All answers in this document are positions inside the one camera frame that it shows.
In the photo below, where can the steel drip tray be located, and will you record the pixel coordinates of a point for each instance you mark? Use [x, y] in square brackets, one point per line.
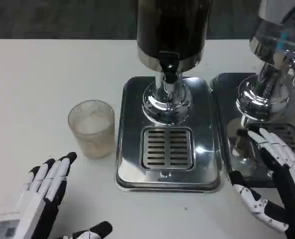
[227, 89]
[204, 154]

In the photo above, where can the clear ribbed glass cup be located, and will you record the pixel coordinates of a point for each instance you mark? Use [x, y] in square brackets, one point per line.
[92, 132]

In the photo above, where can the black dispenser tap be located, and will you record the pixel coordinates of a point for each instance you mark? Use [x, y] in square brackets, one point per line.
[169, 67]

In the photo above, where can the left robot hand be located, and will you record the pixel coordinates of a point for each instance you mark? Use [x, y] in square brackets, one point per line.
[35, 196]

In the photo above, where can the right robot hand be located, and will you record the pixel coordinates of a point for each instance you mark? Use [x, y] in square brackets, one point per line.
[293, 189]

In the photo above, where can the clear chrome drink dispenser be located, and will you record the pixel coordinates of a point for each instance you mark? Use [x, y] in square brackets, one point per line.
[267, 44]

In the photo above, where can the dark drink dispenser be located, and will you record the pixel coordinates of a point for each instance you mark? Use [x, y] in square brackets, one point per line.
[172, 27]

